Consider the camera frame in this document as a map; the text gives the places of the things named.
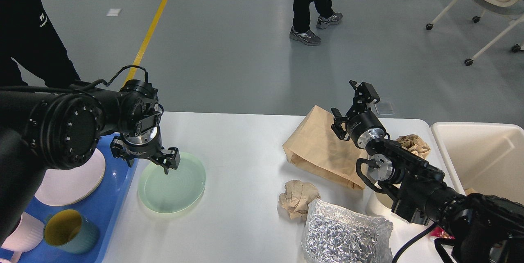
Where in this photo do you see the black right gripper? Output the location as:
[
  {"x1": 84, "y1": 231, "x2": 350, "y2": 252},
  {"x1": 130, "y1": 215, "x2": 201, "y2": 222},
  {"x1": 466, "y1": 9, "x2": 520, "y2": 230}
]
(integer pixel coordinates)
[{"x1": 331, "y1": 80, "x2": 387, "y2": 150}]

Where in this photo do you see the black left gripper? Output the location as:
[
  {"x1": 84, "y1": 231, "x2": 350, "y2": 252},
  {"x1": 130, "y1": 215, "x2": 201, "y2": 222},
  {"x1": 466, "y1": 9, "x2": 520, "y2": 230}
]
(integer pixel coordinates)
[{"x1": 110, "y1": 127, "x2": 181, "y2": 174}]

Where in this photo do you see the brown paper ball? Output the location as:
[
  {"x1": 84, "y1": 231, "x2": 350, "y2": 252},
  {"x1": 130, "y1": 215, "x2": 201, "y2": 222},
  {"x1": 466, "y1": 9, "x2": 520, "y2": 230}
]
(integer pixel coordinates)
[{"x1": 279, "y1": 180, "x2": 321, "y2": 219}]

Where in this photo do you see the green mug yellow inside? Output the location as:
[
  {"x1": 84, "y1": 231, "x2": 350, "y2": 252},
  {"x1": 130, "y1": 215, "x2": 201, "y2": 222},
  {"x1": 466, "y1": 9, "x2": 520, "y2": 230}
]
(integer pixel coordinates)
[{"x1": 43, "y1": 209, "x2": 99, "y2": 255}]

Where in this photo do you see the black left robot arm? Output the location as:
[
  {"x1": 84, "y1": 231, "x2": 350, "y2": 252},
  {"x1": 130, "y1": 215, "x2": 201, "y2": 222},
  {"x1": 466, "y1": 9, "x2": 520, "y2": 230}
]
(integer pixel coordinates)
[{"x1": 0, "y1": 73, "x2": 180, "y2": 242}]

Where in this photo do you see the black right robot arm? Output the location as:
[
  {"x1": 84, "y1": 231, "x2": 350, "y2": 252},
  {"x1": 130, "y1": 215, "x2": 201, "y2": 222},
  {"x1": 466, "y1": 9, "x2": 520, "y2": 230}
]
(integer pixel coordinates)
[{"x1": 332, "y1": 81, "x2": 524, "y2": 263}]

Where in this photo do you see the white cup under arm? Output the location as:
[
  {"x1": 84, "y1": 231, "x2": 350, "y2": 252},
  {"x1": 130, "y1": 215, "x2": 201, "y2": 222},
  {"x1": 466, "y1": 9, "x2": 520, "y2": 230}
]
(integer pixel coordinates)
[{"x1": 365, "y1": 192, "x2": 393, "y2": 217}]

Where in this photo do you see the brown paper bag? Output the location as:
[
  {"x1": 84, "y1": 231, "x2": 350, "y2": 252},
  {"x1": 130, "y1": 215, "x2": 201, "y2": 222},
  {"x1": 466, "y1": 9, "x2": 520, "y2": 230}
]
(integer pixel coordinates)
[{"x1": 283, "y1": 106, "x2": 367, "y2": 190}]

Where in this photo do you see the light green plate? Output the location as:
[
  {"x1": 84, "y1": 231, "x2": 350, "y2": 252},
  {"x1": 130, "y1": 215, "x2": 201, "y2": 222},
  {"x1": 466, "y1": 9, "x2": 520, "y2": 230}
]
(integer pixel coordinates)
[{"x1": 137, "y1": 152, "x2": 206, "y2": 214}]

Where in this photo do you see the blue plastic tray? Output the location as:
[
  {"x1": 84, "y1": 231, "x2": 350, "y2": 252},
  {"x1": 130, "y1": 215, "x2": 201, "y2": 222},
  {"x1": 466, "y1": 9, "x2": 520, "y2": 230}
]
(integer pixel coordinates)
[{"x1": 19, "y1": 134, "x2": 136, "y2": 263}]

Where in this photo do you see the crumpled paper ball right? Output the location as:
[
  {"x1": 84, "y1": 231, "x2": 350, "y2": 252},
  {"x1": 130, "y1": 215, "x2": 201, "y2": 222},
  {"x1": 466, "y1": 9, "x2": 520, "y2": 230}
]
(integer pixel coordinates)
[{"x1": 396, "y1": 134, "x2": 431, "y2": 160}]

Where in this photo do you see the pink plate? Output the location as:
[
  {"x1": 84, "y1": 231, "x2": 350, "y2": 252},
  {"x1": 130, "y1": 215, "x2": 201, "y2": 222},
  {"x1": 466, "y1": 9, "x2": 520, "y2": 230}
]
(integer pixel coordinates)
[{"x1": 34, "y1": 149, "x2": 106, "y2": 206}]

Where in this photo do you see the silver foil bubble bag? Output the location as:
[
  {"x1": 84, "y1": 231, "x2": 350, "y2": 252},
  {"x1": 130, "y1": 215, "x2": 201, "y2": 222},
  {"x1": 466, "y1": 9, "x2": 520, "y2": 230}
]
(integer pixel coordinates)
[{"x1": 301, "y1": 198, "x2": 393, "y2": 263}]

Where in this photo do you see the person in black clothes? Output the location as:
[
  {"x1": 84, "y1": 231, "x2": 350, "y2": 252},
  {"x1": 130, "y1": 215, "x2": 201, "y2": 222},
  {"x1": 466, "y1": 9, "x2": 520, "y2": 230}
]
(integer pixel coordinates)
[{"x1": 289, "y1": 0, "x2": 343, "y2": 46}]

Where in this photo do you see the pink mug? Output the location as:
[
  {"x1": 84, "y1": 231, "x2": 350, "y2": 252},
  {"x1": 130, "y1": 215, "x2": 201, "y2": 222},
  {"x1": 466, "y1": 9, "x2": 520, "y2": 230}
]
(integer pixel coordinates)
[{"x1": 0, "y1": 211, "x2": 45, "y2": 263}]

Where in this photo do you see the white plastic bin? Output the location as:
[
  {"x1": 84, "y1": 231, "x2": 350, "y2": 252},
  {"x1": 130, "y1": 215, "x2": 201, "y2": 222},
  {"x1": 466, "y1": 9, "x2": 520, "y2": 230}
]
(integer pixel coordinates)
[{"x1": 431, "y1": 122, "x2": 524, "y2": 203}]

